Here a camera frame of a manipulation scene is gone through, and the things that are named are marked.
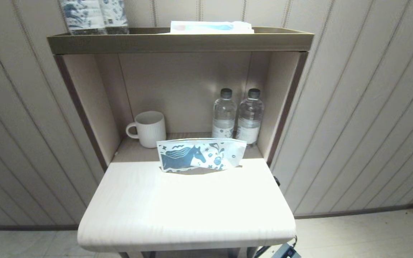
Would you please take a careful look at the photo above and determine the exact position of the grey robot base chassis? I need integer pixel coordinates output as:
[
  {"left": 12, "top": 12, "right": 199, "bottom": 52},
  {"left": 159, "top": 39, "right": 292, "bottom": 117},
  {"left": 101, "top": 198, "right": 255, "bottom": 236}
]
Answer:
[{"left": 271, "top": 243, "right": 302, "bottom": 258}]

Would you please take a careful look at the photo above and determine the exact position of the brown shelf tray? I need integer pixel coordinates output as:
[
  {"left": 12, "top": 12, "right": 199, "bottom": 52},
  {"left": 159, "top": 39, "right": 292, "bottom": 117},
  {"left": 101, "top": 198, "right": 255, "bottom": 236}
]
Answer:
[{"left": 46, "top": 27, "right": 314, "bottom": 55}]

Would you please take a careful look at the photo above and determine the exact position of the flat white blue packet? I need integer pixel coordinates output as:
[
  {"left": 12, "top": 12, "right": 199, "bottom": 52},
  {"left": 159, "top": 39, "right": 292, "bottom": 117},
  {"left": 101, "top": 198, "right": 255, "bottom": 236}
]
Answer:
[{"left": 162, "top": 21, "right": 254, "bottom": 34}]

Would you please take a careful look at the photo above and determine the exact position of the clear water bottle plain label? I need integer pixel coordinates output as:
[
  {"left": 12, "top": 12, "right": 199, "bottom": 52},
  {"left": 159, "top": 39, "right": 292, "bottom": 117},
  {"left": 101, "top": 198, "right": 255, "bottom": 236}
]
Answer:
[{"left": 236, "top": 88, "right": 265, "bottom": 148}]

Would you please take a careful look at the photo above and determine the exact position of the beige wooden shelf unit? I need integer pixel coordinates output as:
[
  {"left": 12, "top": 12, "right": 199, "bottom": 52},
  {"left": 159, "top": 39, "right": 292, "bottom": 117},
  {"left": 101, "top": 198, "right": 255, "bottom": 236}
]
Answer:
[{"left": 46, "top": 27, "right": 314, "bottom": 258}]

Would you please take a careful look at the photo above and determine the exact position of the small blue printed white pouch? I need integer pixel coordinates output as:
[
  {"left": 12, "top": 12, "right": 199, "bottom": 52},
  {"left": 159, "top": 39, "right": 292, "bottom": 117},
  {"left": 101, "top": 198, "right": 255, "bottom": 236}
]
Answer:
[{"left": 97, "top": 0, "right": 129, "bottom": 35}]

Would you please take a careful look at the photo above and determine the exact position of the large blue printed white pouch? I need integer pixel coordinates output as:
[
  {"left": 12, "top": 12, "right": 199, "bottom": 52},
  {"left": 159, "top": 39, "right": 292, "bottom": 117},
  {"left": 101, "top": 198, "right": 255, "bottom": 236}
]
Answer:
[{"left": 59, "top": 0, "right": 106, "bottom": 35}]

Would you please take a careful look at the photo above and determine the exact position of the white zip pouch blue horse print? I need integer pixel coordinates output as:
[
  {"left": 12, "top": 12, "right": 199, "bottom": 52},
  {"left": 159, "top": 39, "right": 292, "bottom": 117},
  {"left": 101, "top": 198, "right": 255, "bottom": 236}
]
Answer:
[{"left": 156, "top": 138, "right": 247, "bottom": 173}]

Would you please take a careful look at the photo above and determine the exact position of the white ribbed mug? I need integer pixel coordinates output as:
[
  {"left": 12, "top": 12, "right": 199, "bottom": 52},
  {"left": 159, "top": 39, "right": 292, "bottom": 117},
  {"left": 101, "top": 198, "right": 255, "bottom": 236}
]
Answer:
[{"left": 125, "top": 111, "right": 167, "bottom": 149}]

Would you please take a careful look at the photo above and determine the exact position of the clear water bottle dotted label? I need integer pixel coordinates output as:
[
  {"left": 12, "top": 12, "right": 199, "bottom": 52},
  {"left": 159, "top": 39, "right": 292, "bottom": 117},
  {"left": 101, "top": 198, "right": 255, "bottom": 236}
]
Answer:
[{"left": 212, "top": 88, "right": 237, "bottom": 139}]

